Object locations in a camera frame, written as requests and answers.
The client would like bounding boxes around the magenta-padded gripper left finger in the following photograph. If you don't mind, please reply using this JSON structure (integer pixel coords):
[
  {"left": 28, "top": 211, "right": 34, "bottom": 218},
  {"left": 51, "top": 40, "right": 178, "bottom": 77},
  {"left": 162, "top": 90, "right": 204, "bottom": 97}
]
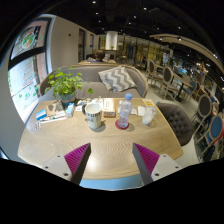
[{"left": 42, "top": 142, "right": 93, "bottom": 186}]

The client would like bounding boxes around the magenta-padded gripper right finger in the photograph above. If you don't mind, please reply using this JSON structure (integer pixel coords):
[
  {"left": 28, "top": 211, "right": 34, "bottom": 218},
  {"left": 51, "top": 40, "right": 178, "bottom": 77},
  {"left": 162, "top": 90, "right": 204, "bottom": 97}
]
[{"left": 132, "top": 142, "right": 184, "bottom": 186}]

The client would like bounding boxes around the clear blue-capped water bottle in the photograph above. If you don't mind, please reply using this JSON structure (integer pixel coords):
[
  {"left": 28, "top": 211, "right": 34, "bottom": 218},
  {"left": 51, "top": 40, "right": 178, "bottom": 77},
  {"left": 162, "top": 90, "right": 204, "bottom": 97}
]
[{"left": 117, "top": 92, "right": 134, "bottom": 130}]

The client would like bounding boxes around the clear plastic cup with straw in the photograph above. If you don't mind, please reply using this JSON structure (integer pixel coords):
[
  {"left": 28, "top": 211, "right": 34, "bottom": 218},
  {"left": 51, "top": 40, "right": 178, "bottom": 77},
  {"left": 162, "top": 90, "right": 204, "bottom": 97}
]
[{"left": 141, "top": 99, "right": 158, "bottom": 127}]

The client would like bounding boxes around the flat round red coaster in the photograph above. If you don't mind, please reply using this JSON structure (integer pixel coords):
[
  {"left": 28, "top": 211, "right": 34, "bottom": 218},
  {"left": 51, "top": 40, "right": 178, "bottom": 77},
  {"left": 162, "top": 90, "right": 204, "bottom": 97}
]
[{"left": 114, "top": 118, "right": 131, "bottom": 131}]

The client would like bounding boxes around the grey tufted armchair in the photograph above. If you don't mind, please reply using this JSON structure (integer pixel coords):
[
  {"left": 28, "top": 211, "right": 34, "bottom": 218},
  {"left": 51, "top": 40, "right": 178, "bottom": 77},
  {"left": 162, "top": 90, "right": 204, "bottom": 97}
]
[{"left": 155, "top": 101, "right": 195, "bottom": 148}]

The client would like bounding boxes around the white mug with black print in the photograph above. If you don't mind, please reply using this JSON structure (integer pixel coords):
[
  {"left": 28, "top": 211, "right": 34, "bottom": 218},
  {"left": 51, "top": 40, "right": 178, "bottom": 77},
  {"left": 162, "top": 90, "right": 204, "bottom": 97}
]
[{"left": 81, "top": 102, "right": 104, "bottom": 131}]

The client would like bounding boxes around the white paper napkin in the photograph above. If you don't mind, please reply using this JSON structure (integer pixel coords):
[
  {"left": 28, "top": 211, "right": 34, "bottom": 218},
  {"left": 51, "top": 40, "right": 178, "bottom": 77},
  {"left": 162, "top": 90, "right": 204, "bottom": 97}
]
[{"left": 137, "top": 105, "right": 148, "bottom": 117}]

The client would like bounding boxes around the long white tube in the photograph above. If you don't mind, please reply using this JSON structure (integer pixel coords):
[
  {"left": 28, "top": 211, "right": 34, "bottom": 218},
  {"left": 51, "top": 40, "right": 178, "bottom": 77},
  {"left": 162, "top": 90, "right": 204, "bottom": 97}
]
[{"left": 38, "top": 112, "right": 67, "bottom": 125}]

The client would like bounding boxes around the small light blue box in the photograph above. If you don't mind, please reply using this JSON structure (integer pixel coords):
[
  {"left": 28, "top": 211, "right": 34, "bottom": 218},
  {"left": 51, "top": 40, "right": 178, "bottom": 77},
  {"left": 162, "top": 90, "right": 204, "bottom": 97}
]
[{"left": 65, "top": 102, "right": 76, "bottom": 119}]

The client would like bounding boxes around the brown paper card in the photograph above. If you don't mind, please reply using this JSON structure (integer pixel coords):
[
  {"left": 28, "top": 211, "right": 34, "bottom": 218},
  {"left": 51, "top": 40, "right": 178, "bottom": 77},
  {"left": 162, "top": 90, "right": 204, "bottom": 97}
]
[{"left": 46, "top": 100, "right": 66, "bottom": 118}]

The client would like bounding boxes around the yellow table sticker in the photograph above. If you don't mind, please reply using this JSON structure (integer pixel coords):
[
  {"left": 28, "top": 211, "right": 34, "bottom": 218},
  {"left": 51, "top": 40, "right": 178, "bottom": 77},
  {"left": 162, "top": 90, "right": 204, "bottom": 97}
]
[{"left": 142, "top": 98, "right": 156, "bottom": 107}]

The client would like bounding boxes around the blue white flat box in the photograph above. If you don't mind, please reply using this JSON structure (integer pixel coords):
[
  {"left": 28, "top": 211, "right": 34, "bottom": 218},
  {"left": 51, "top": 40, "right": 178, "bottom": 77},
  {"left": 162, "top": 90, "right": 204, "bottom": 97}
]
[{"left": 34, "top": 108, "right": 49, "bottom": 122}]

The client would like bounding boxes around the group of dining chairs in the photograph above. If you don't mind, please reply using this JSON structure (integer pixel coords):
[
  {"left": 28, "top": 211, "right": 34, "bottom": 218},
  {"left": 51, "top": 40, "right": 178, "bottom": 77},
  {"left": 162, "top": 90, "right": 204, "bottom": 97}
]
[{"left": 144, "top": 57, "right": 224, "bottom": 158}]

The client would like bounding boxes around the green potted plant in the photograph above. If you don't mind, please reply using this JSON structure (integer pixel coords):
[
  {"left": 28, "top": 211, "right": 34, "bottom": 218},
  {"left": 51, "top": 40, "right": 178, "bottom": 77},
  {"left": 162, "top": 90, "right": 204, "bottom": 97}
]
[{"left": 44, "top": 66, "right": 95, "bottom": 108}]

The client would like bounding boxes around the grey white chevron pillow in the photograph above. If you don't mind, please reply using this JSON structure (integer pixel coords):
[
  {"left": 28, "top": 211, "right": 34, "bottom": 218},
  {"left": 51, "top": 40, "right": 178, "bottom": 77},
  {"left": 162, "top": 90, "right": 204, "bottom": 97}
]
[{"left": 97, "top": 65, "right": 138, "bottom": 94}]

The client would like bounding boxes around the grey curved sofa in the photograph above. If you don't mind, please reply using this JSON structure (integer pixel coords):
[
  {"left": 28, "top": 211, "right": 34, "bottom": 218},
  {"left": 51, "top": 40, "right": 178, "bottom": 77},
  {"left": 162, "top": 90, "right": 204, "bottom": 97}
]
[{"left": 38, "top": 63, "right": 150, "bottom": 103}]

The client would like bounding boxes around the window with festive stickers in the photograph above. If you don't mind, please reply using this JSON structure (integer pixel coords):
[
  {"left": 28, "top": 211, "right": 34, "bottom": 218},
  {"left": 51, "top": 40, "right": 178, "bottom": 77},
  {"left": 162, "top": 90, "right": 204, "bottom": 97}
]
[{"left": 7, "top": 18, "right": 55, "bottom": 123}]

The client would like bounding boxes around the person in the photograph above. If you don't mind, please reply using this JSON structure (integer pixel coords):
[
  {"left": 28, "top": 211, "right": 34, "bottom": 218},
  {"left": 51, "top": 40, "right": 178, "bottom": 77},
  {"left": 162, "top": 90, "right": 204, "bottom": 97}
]
[{"left": 93, "top": 49, "right": 106, "bottom": 63}]

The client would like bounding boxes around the group of ceiling spotlights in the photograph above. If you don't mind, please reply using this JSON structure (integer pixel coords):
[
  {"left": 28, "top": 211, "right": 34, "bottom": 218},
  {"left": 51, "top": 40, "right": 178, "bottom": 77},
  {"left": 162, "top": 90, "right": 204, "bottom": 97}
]
[{"left": 89, "top": 0, "right": 188, "bottom": 41}]

